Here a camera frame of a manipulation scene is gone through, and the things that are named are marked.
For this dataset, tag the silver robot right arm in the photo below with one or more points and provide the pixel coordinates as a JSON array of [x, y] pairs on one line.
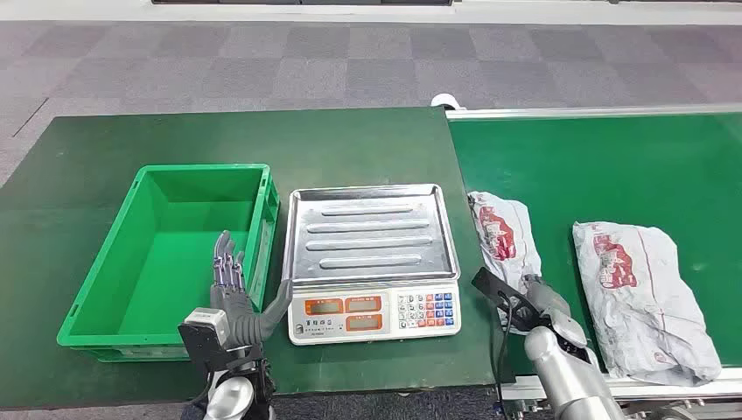
[[571, 382]]

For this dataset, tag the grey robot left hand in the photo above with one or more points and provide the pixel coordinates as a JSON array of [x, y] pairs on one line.
[[235, 301]]

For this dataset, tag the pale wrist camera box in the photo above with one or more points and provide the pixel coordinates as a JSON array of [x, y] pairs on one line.
[[498, 290], [207, 324]]

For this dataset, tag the green belt conveyor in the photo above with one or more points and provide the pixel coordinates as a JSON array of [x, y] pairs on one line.
[[608, 168]]

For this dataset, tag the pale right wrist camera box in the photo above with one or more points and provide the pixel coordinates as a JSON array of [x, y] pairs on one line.
[[498, 290]]

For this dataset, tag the white conveyor end cap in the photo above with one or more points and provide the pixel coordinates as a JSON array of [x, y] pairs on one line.
[[443, 100]]

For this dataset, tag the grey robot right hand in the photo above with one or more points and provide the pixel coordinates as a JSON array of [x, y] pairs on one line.
[[553, 304]]

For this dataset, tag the green plastic crate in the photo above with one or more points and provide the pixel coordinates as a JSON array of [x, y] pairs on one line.
[[148, 261]]

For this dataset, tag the grey courier bag red print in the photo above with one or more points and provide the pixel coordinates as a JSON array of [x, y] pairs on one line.
[[503, 232], [655, 313]]

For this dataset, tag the electronic scale with steel tray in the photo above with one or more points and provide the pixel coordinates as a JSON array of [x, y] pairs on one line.
[[371, 243]]

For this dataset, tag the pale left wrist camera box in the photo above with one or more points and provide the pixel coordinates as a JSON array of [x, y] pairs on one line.
[[207, 324]]

